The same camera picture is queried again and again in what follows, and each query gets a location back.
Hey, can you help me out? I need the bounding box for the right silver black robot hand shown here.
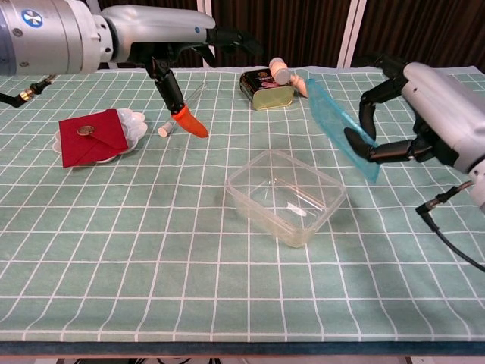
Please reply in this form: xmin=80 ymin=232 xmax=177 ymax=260
xmin=343 ymin=55 xmax=485 ymax=175

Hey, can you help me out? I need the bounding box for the white flower-shaped palette dish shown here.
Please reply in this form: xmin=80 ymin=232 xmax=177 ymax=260
xmin=52 ymin=107 xmax=148 ymax=165

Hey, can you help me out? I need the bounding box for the glass test tube white stopper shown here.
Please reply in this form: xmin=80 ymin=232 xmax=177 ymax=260
xmin=157 ymin=82 xmax=208 ymax=138

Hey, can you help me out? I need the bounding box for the translucent blue plastic lid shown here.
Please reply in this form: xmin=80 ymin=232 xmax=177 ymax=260
xmin=305 ymin=77 xmax=381 ymax=184

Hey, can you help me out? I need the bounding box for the clear plastic food container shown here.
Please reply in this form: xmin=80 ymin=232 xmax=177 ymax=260
xmin=225 ymin=149 xmax=348 ymax=249

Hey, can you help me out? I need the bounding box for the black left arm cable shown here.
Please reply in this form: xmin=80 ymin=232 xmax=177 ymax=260
xmin=0 ymin=74 xmax=58 ymax=109

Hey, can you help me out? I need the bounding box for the red envelope with wax seal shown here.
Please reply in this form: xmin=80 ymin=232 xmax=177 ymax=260
xmin=58 ymin=108 xmax=129 ymax=169

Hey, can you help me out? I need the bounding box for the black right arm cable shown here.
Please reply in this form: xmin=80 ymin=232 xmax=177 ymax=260
xmin=415 ymin=180 xmax=485 ymax=272

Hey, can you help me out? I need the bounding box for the green checked tablecloth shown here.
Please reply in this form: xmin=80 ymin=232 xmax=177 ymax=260
xmin=0 ymin=66 xmax=485 ymax=344

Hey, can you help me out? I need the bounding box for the wooden handle stamp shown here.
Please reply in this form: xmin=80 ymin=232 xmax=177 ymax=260
xmin=268 ymin=57 xmax=316 ymax=99

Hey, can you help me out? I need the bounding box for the black and gold tin can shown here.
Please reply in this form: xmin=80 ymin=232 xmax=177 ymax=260
xmin=239 ymin=67 xmax=296 ymax=112

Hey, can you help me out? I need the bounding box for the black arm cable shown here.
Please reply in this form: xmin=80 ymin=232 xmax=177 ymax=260
xmin=0 ymin=74 xmax=58 ymax=109
xmin=415 ymin=180 xmax=485 ymax=272

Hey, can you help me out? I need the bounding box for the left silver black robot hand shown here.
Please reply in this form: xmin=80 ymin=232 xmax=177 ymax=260
xmin=100 ymin=5 xmax=264 ymax=140

